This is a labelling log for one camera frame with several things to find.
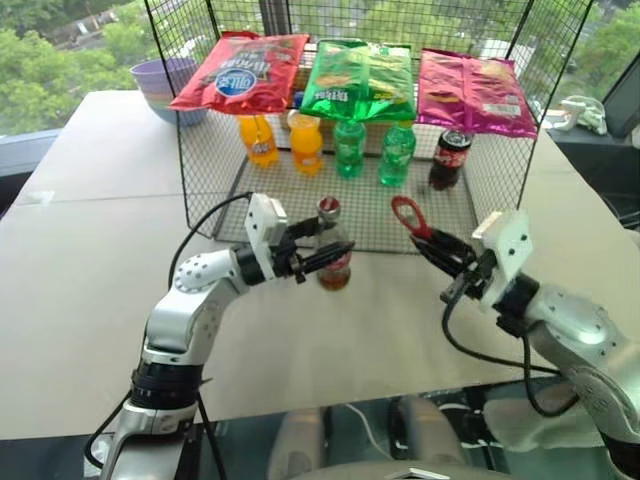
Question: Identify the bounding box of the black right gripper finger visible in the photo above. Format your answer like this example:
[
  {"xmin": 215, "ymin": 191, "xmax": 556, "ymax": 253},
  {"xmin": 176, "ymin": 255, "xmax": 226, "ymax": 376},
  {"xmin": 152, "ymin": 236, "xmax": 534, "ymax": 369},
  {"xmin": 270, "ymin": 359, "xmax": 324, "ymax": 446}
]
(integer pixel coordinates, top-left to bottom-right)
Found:
[
  {"xmin": 408, "ymin": 237, "xmax": 470, "ymax": 277},
  {"xmin": 421, "ymin": 228, "xmax": 477, "ymax": 258}
]

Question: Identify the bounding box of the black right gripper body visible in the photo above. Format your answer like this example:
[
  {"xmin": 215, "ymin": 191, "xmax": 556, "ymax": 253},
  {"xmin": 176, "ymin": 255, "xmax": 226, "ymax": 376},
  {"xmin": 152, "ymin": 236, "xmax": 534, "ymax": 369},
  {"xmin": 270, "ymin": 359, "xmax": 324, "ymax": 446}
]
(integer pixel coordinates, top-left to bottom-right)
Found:
[{"xmin": 438, "ymin": 248, "xmax": 497, "ymax": 305}]

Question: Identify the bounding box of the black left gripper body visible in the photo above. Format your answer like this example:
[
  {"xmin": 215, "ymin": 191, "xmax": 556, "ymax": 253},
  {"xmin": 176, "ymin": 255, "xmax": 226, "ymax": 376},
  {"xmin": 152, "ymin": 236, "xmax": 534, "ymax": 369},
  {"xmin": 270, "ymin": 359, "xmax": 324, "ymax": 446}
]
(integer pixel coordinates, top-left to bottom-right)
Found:
[{"xmin": 271, "ymin": 228, "xmax": 314, "ymax": 285}]

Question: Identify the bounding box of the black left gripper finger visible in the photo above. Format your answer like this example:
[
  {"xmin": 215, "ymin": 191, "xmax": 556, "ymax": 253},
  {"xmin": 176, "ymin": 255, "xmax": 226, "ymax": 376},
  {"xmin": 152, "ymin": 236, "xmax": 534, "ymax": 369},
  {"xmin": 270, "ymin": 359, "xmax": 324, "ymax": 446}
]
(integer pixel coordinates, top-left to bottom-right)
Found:
[
  {"xmin": 285, "ymin": 216, "xmax": 322, "ymax": 247},
  {"xmin": 298, "ymin": 241, "xmax": 357, "ymax": 284}
]

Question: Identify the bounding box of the glass bottle with amber drink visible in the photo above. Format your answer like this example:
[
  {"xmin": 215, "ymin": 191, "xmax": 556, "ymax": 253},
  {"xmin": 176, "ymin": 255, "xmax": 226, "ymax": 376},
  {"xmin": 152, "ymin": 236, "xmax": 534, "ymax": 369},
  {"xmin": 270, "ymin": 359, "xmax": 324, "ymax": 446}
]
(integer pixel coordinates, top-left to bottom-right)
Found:
[{"xmin": 315, "ymin": 197, "xmax": 353, "ymax": 293}]

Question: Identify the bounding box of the red bottle opener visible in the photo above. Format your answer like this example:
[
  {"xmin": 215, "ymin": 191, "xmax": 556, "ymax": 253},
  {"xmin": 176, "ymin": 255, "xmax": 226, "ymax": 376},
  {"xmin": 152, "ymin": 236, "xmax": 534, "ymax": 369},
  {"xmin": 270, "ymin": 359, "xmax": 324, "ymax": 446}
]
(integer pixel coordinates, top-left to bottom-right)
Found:
[{"xmin": 390, "ymin": 195, "xmax": 433, "ymax": 242}]

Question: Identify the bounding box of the dark cola bottle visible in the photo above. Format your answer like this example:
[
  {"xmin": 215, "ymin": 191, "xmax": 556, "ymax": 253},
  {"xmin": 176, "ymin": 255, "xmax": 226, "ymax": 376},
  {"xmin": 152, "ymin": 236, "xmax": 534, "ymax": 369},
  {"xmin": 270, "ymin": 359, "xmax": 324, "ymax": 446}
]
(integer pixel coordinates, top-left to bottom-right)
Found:
[{"xmin": 427, "ymin": 128, "xmax": 474, "ymax": 193}]

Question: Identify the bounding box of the orange soda bottle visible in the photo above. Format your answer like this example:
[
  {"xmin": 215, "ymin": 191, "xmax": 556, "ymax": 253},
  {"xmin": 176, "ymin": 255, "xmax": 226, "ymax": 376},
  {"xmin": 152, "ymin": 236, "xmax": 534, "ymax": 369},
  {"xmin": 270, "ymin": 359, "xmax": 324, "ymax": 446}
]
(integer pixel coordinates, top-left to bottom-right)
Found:
[
  {"xmin": 238, "ymin": 114, "xmax": 280, "ymax": 168},
  {"xmin": 288, "ymin": 111, "xmax": 324, "ymax": 177}
]

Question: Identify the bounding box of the green soda bottle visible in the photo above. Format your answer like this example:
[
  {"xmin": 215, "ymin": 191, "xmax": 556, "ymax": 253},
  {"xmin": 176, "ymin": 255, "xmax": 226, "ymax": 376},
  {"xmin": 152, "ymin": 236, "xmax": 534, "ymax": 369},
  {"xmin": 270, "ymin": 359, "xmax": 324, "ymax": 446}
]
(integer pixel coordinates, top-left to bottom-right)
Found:
[
  {"xmin": 333, "ymin": 119, "xmax": 367, "ymax": 180},
  {"xmin": 377, "ymin": 121, "xmax": 418, "ymax": 189}
]

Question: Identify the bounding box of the magenta chip bag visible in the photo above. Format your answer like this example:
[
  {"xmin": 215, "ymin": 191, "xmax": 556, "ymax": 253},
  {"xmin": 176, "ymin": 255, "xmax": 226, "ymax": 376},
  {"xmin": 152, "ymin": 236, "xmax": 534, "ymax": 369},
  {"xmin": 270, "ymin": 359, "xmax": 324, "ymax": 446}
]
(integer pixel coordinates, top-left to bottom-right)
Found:
[{"xmin": 416, "ymin": 47, "xmax": 540, "ymax": 140}]

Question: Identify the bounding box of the green chip bag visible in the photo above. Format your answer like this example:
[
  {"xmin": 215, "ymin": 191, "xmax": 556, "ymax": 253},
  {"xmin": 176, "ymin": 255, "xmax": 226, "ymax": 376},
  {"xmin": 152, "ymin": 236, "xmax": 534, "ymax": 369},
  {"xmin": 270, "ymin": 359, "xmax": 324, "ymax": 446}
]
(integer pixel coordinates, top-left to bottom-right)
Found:
[{"xmin": 299, "ymin": 39, "xmax": 417, "ymax": 124}]

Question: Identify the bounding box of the grey rounded robot leg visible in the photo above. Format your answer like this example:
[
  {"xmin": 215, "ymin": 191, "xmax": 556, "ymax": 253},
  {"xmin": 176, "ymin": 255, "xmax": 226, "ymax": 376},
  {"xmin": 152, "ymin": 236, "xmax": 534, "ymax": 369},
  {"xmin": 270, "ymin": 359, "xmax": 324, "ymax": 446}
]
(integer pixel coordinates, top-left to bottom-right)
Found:
[
  {"xmin": 394, "ymin": 396, "xmax": 467, "ymax": 480},
  {"xmin": 266, "ymin": 406, "xmax": 332, "ymax": 480}
]

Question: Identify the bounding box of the red chip bag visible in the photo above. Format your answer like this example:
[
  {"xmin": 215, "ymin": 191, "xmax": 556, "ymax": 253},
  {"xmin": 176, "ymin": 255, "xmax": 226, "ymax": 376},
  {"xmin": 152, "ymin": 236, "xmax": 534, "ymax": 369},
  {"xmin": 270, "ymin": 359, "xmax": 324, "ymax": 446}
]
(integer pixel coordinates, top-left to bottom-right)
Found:
[{"xmin": 169, "ymin": 30, "xmax": 312, "ymax": 117}]

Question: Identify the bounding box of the white device with cloth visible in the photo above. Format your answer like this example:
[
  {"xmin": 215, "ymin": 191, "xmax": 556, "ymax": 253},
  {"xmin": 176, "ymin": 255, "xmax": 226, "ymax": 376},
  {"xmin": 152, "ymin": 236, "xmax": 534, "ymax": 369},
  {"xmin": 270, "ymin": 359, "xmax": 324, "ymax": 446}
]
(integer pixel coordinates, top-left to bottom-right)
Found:
[{"xmin": 546, "ymin": 94, "xmax": 609, "ymax": 137}]

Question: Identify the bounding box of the stack of pastel bowls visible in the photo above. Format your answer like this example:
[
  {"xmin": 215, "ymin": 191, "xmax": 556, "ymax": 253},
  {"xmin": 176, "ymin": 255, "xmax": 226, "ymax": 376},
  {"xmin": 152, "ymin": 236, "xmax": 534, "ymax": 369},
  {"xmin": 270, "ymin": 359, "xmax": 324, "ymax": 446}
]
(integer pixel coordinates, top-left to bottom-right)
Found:
[{"xmin": 130, "ymin": 57, "xmax": 209, "ymax": 127}]

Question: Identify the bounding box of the black wire mesh rack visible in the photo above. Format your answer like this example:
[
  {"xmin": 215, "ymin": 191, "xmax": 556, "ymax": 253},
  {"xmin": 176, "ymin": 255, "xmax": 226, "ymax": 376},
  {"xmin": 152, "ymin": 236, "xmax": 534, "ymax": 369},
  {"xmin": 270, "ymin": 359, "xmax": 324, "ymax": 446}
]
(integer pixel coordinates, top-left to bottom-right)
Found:
[{"xmin": 141, "ymin": 0, "xmax": 597, "ymax": 256}]

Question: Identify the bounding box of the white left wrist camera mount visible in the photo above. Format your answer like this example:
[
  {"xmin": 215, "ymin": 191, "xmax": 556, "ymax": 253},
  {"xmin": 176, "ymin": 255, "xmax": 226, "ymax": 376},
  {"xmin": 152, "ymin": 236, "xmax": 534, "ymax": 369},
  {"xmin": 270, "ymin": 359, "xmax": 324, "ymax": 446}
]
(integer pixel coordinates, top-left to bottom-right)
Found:
[{"xmin": 243, "ymin": 192, "xmax": 291, "ymax": 282}]

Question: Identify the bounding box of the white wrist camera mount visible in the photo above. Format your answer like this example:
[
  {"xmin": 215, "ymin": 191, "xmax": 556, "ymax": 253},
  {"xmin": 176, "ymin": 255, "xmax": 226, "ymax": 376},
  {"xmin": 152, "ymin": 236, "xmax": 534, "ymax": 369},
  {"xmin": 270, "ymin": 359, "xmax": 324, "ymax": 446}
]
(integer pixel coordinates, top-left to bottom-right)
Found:
[
  {"xmin": 470, "ymin": 208, "xmax": 534, "ymax": 315},
  {"xmin": 243, "ymin": 192, "xmax": 291, "ymax": 282}
]

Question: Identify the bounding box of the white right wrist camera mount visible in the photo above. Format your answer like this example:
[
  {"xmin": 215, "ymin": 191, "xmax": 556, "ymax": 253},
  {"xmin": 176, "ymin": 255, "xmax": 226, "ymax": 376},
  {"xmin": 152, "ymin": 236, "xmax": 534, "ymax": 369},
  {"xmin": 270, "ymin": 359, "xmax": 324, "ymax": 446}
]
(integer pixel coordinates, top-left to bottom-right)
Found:
[{"xmin": 470, "ymin": 208, "xmax": 534, "ymax": 315}]

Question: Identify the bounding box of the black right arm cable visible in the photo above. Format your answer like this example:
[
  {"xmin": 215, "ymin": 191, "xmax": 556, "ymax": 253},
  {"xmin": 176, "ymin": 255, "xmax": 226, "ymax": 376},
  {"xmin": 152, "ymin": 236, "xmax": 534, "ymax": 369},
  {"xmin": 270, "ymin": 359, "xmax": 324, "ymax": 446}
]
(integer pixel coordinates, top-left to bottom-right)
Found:
[{"xmin": 440, "ymin": 293, "xmax": 582, "ymax": 417}]

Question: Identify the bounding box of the thin white cable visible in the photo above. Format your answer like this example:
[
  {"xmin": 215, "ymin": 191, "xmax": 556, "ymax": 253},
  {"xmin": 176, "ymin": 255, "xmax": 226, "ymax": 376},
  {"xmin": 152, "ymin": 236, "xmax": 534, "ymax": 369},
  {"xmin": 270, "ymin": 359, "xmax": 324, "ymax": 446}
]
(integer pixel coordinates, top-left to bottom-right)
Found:
[{"xmin": 344, "ymin": 401, "xmax": 397, "ymax": 462}]

